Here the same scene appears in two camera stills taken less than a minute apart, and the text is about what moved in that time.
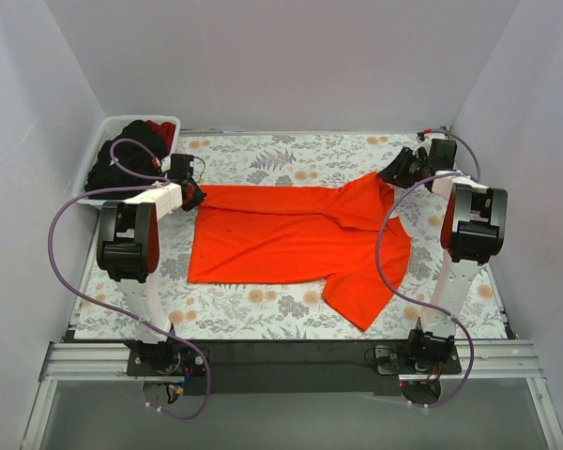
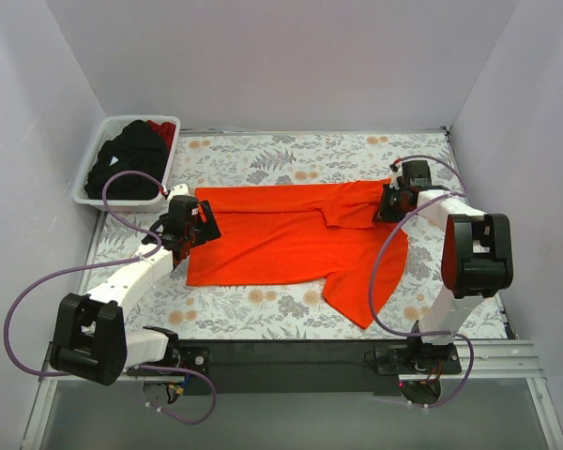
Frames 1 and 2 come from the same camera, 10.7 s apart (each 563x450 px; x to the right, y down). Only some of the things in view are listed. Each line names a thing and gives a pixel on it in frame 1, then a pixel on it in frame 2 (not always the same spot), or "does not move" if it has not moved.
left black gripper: (193, 195) → (203, 224)
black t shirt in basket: (131, 158) does not move
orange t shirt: (303, 235) does not move
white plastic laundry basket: (111, 128) does not move
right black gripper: (399, 165) → (385, 206)
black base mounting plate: (212, 368) does not move
